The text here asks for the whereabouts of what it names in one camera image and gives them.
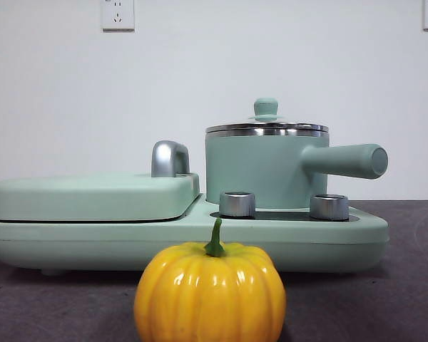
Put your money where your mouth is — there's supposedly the glass lid with green knob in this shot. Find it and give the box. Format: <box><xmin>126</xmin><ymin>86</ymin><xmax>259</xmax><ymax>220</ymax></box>
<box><xmin>205</xmin><ymin>98</ymin><xmax>330</xmax><ymax>133</ymax></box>

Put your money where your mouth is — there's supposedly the yellow toy pumpkin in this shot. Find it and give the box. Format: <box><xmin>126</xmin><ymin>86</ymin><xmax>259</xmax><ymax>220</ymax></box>
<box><xmin>133</xmin><ymin>217</ymin><xmax>287</xmax><ymax>342</ymax></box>

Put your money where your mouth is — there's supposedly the mint green steamer pot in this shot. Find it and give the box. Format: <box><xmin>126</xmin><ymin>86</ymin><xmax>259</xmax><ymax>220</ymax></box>
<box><xmin>204</xmin><ymin>128</ymin><xmax>389</xmax><ymax>210</ymax></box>

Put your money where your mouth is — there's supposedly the silver control knob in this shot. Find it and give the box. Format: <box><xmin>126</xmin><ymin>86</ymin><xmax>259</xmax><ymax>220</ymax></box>
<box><xmin>309</xmin><ymin>194</ymin><xmax>350</xmax><ymax>220</ymax></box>
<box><xmin>219</xmin><ymin>191</ymin><xmax>257</xmax><ymax>218</ymax></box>

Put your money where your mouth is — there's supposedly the mint green breakfast machine base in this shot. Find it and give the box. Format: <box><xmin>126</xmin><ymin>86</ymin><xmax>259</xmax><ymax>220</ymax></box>
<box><xmin>0</xmin><ymin>194</ymin><xmax>389</xmax><ymax>277</ymax></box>

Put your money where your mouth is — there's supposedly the mint green hinged griddle cover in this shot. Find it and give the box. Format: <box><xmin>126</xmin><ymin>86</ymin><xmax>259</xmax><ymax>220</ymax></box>
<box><xmin>0</xmin><ymin>172</ymin><xmax>201</xmax><ymax>222</ymax></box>

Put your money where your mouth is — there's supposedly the silver cover handle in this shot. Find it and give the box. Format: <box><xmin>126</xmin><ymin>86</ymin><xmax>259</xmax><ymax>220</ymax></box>
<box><xmin>151</xmin><ymin>140</ymin><xmax>192</xmax><ymax>178</ymax></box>

